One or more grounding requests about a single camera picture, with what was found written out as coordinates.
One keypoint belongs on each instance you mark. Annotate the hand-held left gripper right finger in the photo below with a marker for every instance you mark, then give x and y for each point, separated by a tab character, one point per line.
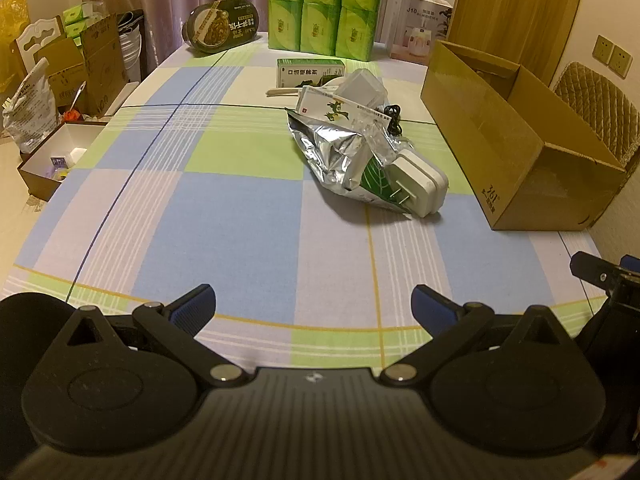
432	310

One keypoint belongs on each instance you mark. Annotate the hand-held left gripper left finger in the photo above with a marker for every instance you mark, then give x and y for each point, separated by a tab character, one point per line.
192	306

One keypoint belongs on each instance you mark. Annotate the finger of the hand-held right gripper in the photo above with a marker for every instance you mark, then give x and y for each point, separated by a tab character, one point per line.
592	270
631	263

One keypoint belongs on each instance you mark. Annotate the white power adapter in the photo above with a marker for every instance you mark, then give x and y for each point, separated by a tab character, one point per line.
422	185

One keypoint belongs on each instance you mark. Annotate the brown cardboard box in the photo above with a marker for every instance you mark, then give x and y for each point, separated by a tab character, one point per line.
500	150

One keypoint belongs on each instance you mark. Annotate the clear plastic bag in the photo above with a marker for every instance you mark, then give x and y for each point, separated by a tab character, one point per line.
382	140

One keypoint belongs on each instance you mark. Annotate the silver foil bag green leaf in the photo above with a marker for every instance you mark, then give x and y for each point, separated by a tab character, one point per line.
325	150

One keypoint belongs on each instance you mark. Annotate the clear plastic case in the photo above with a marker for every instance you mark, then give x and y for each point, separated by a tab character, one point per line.
360	87

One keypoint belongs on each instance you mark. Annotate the checked cloth desktop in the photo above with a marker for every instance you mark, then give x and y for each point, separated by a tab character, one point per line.
225	220

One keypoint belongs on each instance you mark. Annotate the chair with quilted beige cover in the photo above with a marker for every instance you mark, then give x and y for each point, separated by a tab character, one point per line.
600	105

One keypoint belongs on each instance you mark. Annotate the shallow brown box white inside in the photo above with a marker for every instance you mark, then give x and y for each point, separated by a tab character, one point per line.
55	150

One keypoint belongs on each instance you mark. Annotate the white plastic spoon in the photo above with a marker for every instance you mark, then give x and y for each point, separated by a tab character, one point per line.
280	92

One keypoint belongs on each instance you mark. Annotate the white bucket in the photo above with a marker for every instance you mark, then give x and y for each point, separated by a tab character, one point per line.
131	55

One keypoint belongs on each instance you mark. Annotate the green white medicine box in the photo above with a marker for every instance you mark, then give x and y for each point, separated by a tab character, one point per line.
310	75

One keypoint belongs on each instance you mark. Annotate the white printed plastic bag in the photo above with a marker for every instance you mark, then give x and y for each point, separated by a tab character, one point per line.
27	105

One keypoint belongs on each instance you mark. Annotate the tall brown cardboard carton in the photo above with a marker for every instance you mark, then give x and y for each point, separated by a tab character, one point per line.
100	60

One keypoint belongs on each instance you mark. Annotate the white humidifier carton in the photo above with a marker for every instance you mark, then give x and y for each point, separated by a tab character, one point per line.
417	35

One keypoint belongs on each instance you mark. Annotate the wooden door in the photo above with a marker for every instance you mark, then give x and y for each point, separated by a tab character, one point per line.
515	5

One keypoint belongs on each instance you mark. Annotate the dark oval instant meal bowl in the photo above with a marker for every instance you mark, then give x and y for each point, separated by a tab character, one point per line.
220	25

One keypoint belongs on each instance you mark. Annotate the black bag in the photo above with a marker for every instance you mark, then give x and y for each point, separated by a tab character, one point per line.
131	19

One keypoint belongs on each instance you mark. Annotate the small green packet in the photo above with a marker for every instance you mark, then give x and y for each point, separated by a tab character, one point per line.
85	29
77	12

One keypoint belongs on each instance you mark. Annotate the stack of green tissue packs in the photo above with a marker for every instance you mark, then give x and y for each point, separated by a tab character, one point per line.
320	25

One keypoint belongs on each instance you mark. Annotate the white carved chair back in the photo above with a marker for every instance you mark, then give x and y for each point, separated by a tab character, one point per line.
37	30

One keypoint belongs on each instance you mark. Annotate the yellow plastic bag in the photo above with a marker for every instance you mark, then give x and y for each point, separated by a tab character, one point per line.
12	20

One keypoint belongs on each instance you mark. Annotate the beige wall socket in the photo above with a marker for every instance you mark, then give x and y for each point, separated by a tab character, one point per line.
621	61
602	49

